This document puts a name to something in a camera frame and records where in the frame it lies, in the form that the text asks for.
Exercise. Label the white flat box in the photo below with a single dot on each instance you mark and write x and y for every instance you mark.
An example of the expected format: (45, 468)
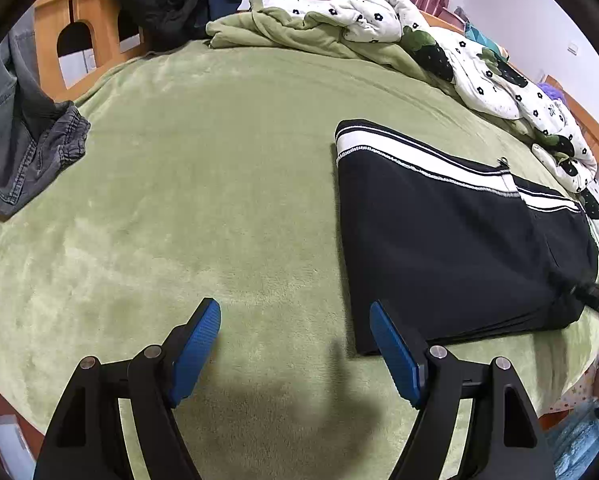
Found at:
(9, 440)

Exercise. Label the teal patterned cushion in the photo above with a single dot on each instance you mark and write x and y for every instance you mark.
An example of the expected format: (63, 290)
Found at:
(479, 35)

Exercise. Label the wooden bed frame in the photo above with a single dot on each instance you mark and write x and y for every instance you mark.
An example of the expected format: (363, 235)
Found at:
(46, 20)

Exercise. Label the white floral quilt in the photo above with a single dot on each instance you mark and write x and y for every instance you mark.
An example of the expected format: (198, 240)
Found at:
(379, 15)

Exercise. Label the purple plush item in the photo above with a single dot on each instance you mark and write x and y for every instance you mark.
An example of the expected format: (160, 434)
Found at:
(552, 92)

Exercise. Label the white floral pillow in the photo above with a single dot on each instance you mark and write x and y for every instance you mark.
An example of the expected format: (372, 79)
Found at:
(579, 170)

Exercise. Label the star patterned bin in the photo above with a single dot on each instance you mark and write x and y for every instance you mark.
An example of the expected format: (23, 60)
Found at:
(577, 392)

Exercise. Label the black pants with white stripes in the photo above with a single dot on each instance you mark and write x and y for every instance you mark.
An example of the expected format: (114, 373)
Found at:
(429, 240)

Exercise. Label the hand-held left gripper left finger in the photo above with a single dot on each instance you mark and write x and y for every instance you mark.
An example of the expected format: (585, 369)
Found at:
(199, 345)

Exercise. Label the green fleece bed blanket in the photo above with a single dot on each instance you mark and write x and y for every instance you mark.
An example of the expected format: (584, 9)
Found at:
(204, 185)

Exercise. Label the grey jeans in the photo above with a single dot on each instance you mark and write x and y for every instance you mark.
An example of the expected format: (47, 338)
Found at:
(14, 135)

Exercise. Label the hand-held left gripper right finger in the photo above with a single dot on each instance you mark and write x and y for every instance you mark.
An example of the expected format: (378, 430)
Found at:
(394, 355)

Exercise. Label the black jacket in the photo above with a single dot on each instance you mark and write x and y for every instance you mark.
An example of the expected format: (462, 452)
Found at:
(164, 0)

